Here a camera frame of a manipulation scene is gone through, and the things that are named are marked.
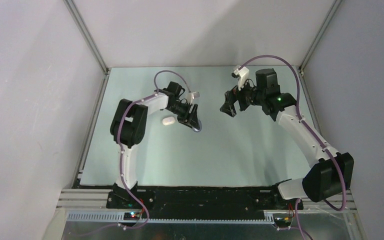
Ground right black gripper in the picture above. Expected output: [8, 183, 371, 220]
[220, 75, 266, 117]

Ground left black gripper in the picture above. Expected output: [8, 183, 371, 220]
[166, 100, 200, 130]

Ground white earbud charging case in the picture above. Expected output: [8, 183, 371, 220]
[161, 116, 176, 126]

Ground blue round disc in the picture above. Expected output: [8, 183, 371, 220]
[192, 120, 202, 133]

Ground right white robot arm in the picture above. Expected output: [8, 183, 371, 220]
[220, 67, 354, 209]

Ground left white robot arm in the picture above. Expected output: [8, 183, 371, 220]
[110, 81, 202, 208]

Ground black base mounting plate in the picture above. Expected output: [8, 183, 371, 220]
[106, 185, 296, 221]

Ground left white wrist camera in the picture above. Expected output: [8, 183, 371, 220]
[186, 91, 200, 104]

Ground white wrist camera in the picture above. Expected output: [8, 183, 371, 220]
[186, 91, 200, 104]
[231, 65, 250, 91]

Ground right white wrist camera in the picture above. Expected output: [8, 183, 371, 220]
[231, 65, 250, 91]

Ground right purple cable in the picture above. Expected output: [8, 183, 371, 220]
[238, 54, 348, 240]

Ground aluminium frame rail front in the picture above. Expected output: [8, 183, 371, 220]
[56, 189, 359, 226]

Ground right corner aluminium post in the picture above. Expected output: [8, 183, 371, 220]
[299, 0, 343, 77]

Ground corner aluminium post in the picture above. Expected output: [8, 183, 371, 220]
[63, 0, 109, 75]
[299, 0, 343, 77]

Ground left corner aluminium post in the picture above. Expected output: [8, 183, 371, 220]
[63, 0, 109, 75]

